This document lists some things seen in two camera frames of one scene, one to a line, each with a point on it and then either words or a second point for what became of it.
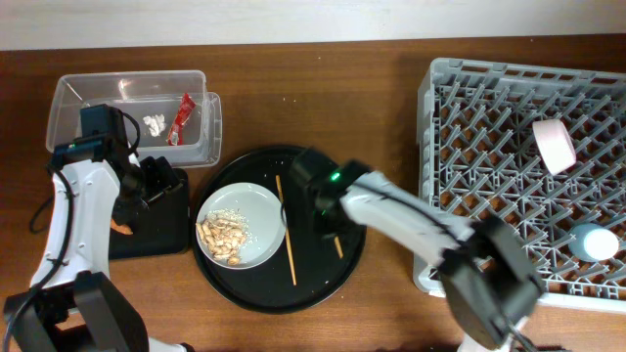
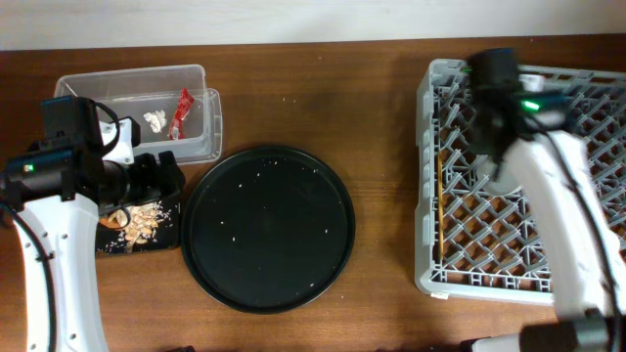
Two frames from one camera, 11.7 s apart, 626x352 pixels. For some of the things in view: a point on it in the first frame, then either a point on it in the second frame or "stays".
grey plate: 241,227 -> 485,169
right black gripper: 315,215 -> 476,150
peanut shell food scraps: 225,233 -> 144,220
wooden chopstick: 286,232 -> 440,199
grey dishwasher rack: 541,149 stays
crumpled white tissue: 156,124 stays
